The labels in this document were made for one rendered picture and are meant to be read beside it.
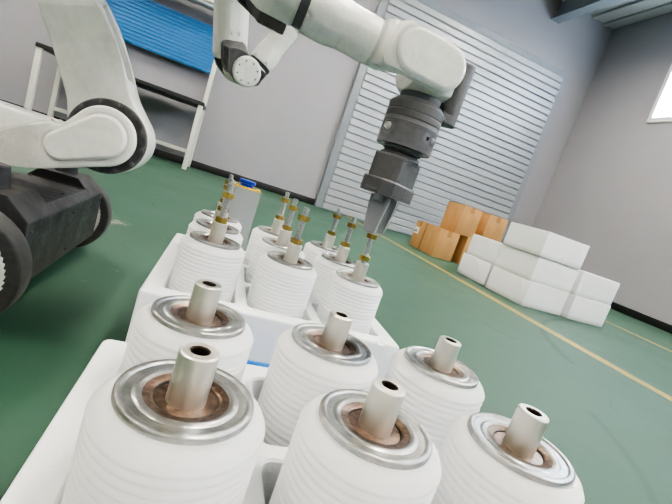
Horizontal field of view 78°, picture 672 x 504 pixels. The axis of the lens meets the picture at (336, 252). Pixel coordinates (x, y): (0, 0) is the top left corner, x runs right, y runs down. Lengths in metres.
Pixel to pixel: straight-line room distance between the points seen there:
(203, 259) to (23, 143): 0.48
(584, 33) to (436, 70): 7.51
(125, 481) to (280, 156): 5.64
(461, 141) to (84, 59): 5.99
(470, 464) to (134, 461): 0.21
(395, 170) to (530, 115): 6.72
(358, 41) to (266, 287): 0.37
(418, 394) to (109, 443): 0.26
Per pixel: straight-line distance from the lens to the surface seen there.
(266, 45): 1.28
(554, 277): 3.32
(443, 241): 4.39
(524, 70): 7.25
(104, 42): 0.97
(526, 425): 0.34
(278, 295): 0.63
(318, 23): 0.64
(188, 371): 0.24
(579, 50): 8.05
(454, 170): 6.59
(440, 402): 0.40
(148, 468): 0.23
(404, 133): 0.65
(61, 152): 0.93
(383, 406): 0.27
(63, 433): 0.35
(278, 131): 5.81
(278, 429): 0.38
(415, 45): 0.65
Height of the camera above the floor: 0.39
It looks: 9 degrees down
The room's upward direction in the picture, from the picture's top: 19 degrees clockwise
